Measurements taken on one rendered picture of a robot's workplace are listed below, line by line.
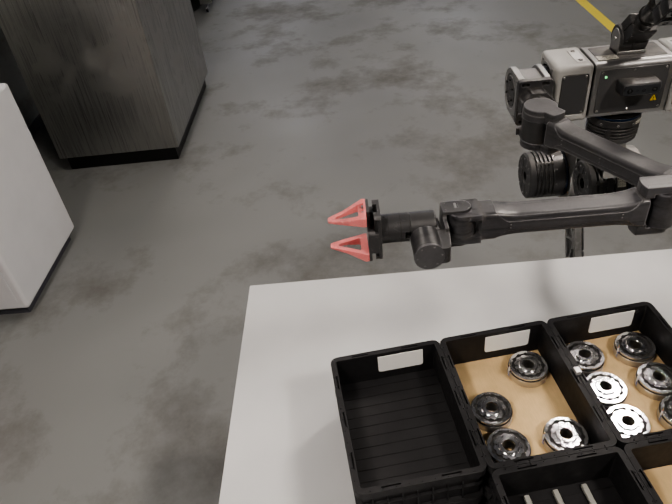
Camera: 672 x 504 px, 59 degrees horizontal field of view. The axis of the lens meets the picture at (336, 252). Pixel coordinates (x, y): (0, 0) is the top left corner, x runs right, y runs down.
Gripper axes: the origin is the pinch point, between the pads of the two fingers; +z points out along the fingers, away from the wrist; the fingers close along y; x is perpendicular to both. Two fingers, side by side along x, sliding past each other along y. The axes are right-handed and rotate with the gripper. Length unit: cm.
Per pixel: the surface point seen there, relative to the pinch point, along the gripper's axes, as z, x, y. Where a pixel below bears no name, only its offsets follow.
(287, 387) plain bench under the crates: 20, 24, 76
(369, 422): -4, 0, 63
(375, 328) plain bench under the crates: -8, 45, 76
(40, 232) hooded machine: 174, 183, 122
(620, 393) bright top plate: -68, 0, 59
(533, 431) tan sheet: -44, -7, 62
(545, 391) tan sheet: -51, 4, 62
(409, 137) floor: -52, 301, 150
